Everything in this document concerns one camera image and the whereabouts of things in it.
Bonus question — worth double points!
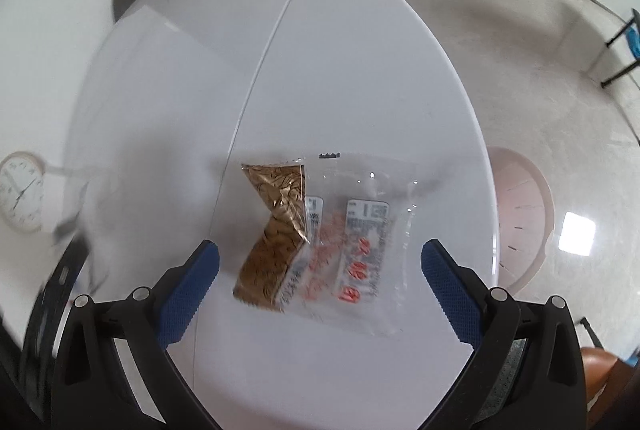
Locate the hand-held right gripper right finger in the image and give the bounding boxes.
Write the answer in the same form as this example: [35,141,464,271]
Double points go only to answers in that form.
[421,239,587,430]

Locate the round white wall clock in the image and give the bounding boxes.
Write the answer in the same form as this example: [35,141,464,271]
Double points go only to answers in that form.
[0,151,47,234]

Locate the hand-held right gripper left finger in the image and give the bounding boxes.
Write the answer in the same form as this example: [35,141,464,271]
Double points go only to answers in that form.
[51,240,221,430]

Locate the white slotted waste bin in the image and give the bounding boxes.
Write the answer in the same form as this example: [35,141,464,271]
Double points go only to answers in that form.
[487,147,557,292]

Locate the white oval table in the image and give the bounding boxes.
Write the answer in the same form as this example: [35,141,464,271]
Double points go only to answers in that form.
[67,0,502,430]

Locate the clear snack packet brown print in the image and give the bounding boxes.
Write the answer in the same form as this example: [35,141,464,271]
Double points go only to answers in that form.
[233,152,432,340]

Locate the black metal chair legs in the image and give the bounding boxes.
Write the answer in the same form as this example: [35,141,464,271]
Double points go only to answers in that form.
[600,7,640,87]

